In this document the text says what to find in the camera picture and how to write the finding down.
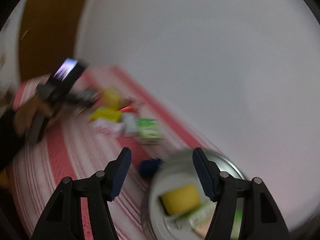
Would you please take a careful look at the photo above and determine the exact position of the yellow green sponge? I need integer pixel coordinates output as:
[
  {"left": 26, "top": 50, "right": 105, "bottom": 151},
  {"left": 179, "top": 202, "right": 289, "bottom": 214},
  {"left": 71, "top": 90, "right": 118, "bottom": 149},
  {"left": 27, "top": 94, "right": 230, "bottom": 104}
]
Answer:
[{"left": 160, "top": 184, "right": 201, "bottom": 216}]

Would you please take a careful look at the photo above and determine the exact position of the red snack packet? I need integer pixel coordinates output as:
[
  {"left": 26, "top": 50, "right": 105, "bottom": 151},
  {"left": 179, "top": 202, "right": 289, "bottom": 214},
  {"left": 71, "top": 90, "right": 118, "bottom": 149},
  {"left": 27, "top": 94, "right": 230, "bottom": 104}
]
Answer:
[{"left": 119, "top": 105, "right": 138, "bottom": 114}]

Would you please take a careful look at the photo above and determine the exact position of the green white tissue pack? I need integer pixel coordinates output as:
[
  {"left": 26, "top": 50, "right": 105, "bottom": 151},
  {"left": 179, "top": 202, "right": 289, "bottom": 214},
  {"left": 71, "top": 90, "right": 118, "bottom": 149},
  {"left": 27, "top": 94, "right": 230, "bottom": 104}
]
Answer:
[{"left": 175, "top": 202, "right": 216, "bottom": 230}]

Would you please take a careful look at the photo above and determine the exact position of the brown wooden door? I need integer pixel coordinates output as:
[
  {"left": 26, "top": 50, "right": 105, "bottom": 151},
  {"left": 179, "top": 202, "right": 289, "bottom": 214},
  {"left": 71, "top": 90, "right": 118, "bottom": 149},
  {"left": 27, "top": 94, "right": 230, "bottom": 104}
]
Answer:
[{"left": 18, "top": 0, "right": 86, "bottom": 81}]

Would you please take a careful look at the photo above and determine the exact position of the person's left hand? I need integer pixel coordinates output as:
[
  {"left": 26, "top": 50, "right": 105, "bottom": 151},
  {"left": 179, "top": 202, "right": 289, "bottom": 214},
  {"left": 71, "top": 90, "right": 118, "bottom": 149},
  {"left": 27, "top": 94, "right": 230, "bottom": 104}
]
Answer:
[{"left": 14, "top": 96, "right": 54, "bottom": 135}]

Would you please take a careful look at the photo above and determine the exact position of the grey white tissue pack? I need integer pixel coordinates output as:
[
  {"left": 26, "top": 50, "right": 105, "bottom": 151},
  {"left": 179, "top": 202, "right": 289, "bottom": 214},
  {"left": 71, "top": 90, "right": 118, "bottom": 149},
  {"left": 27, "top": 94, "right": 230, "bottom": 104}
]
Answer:
[{"left": 121, "top": 113, "right": 139, "bottom": 137}]

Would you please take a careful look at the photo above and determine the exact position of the red white striped bedspread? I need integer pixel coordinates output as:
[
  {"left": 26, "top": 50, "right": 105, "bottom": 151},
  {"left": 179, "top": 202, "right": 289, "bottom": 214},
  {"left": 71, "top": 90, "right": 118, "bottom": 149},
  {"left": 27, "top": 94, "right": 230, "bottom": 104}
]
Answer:
[{"left": 9, "top": 66, "right": 215, "bottom": 239}]

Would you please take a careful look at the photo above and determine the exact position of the gripper camera display unit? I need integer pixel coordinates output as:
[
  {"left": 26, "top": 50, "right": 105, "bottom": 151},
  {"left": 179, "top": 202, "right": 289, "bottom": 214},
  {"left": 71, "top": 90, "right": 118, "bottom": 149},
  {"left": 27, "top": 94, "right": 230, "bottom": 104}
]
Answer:
[{"left": 47, "top": 58, "right": 87, "bottom": 93}]

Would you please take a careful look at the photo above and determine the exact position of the blue knitted ball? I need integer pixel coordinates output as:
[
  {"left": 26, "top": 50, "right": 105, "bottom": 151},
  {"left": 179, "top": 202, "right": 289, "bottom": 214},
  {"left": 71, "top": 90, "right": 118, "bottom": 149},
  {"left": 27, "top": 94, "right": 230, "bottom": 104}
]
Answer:
[{"left": 138, "top": 158, "right": 162, "bottom": 180}]

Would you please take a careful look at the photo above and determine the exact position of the white red tissue pack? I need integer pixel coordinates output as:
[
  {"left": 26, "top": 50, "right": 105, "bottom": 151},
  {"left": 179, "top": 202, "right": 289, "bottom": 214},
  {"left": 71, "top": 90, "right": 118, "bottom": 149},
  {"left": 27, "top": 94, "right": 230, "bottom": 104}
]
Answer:
[{"left": 92, "top": 118, "right": 124, "bottom": 138}]

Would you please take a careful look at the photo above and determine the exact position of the round metal tin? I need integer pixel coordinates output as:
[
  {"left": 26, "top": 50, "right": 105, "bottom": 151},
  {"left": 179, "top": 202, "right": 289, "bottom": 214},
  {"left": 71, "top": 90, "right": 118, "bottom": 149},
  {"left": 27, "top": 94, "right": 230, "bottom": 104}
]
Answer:
[{"left": 139, "top": 148, "right": 249, "bottom": 240}]

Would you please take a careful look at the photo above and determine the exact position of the beige snack packet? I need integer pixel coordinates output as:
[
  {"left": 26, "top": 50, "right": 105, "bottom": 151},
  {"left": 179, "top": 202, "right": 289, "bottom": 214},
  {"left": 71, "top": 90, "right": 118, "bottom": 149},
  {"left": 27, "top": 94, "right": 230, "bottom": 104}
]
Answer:
[{"left": 193, "top": 223, "right": 210, "bottom": 239}]

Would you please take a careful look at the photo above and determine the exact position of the yellow snack packet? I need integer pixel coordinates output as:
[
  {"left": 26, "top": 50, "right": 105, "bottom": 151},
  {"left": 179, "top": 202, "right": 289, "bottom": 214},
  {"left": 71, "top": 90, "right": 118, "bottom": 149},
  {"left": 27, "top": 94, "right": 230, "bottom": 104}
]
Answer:
[{"left": 89, "top": 107, "right": 122, "bottom": 122}]

